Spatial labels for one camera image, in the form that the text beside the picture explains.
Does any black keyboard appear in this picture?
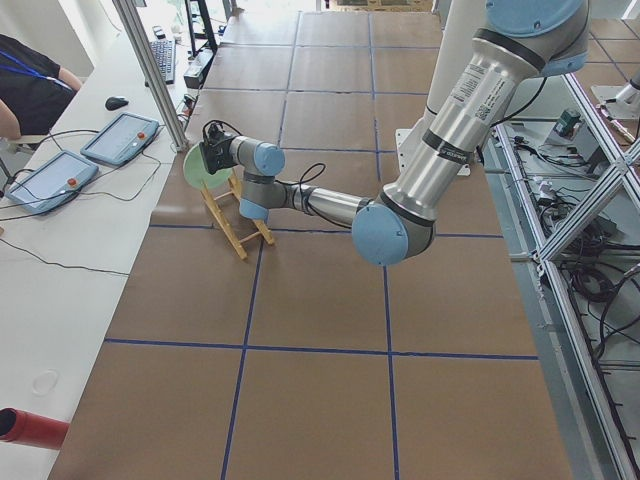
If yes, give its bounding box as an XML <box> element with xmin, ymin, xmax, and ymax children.
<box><xmin>149</xmin><ymin>39</ymin><xmax>176</xmax><ymax>84</ymax></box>

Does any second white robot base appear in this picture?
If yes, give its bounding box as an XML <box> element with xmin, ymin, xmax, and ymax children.
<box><xmin>591</xmin><ymin>71</ymin><xmax>639</xmax><ymax>120</ymax></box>

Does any near blue teach pendant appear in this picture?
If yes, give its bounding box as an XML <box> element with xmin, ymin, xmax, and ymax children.
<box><xmin>6</xmin><ymin>150</ymin><xmax>99</xmax><ymax>215</ymax></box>

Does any light green round plate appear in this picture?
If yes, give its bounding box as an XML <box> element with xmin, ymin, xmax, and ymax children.
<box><xmin>183</xmin><ymin>144</ymin><xmax>233</xmax><ymax>190</ymax></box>

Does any bundle of black cables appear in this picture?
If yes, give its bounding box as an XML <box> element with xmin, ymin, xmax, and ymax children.
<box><xmin>559</xmin><ymin>219</ymin><xmax>640</xmax><ymax>361</ymax></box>

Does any wooden plate rack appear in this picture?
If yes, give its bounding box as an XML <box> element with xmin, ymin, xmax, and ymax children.
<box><xmin>198</xmin><ymin>170</ymin><xmax>275</xmax><ymax>260</ymax></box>

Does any red cylinder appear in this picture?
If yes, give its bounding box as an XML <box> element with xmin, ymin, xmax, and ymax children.
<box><xmin>1</xmin><ymin>408</ymin><xmax>69</xmax><ymax>450</ymax></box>

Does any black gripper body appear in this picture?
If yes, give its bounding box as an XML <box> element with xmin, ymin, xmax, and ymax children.
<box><xmin>200</xmin><ymin>133</ymin><xmax>236</xmax><ymax>174</ymax></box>

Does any person in black shirt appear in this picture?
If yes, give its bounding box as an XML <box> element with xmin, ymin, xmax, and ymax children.
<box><xmin>1</xmin><ymin>35</ymin><xmax>82</xmax><ymax>140</ymax></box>

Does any aluminium frame rail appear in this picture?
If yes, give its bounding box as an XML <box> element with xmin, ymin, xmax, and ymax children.
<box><xmin>485</xmin><ymin>75</ymin><xmax>639</xmax><ymax>479</ymax></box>

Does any green white box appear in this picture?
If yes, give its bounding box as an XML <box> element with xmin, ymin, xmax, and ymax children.
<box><xmin>554</xmin><ymin>108</ymin><xmax>581</xmax><ymax>138</ymax></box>

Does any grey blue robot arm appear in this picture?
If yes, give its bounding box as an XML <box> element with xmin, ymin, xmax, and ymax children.
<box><xmin>199</xmin><ymin>1</ymin><xmax>590</xmax><ymax>266</ymax></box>

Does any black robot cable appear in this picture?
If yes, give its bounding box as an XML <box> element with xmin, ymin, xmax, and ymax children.
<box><xmin>279</xmin><ymin>162</ymin><xmax>351</xmax><ymax>229</ymax></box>

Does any far blue teach pendant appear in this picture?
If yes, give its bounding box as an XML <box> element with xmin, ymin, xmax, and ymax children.
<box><xmin>80</xmin><ymin>112</ymin><xmax>160</xmax><ymax>166</ymax></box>

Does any aluminium frame post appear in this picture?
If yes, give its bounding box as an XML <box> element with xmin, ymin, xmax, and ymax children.
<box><xmin>112</xmin><ymin>0</ymin><xmax>189</xmax><ymax>152</ymax></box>

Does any black computer mouse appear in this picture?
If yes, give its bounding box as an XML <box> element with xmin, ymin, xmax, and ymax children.
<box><xmin>104</xmin><ymin>96</ymin><xmax>129</xmax><ymax>111</ymax></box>

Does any blue teach pendant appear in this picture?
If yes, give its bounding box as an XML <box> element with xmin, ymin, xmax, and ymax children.
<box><xmin>6</xmin><ymin>150</ymin><xmax>99</xmax><ymax>215</ymax></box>
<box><xmin>80</xmin><ymin>112</ymin><xmax>160</xmax><ymax>166</ymax></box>

